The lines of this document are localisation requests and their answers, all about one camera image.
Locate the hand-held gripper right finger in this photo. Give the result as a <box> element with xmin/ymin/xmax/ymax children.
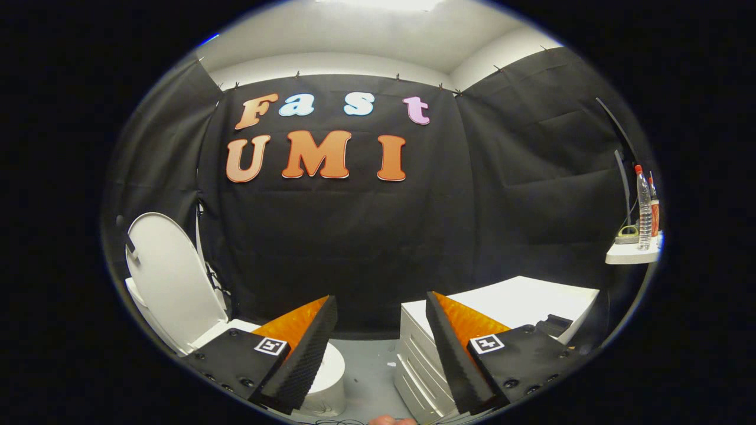
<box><xmin>425</xmin><ymin>290</ymin><xmax>592</xmax><ymax>415</ymax></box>

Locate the white drawer cabinet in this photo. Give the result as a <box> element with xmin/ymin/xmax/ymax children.
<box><xmin>394</xmin><ymin>276</ymin><xmax>601</xmax><ymax>425</ymax></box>

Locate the clear red-capped water bottle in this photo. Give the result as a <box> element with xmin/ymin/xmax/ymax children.
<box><xmin>634</xmin><ymin>165</ymin><xmax>653</xmax><ymax>251</ymax></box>

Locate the black curved pole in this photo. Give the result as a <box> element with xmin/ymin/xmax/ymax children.
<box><xmin>595</xmin><ymin>97</ymin><xmax>642</xmax><ymax>228</ymax></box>

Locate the white wall shelf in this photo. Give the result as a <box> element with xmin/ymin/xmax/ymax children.
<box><xmin>605</xmin><ymin>232</ymin><xmax>663</xmax><ymax>264</ymax></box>

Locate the red drink bottle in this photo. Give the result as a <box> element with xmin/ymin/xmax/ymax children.
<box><xmin>649</xmin><ymin>171</ymin><xmax>660</xmax><ymax>238</ymax></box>

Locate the white toilet lid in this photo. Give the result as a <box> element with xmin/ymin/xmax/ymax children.
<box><xmin>120</xmin><ymin>212</ymin><xmax>229</xmax><ymax>356</ymax></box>

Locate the black tripod stand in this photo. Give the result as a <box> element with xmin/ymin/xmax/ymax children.
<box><xmin>195</xmin><ymin>200</ymin><xmax>232</xmax><ymax>309</ymax></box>

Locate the white toilet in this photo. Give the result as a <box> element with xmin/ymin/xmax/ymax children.
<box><xmin>124</xmin><ymin>276</ymin><xmax>347</xmax><ymax>417</ymax></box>

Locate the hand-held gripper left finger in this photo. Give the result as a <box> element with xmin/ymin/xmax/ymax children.
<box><xmin>180</xmin><ymin>294</ymin><xmax>339</xmax><ymax>417</ymax></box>

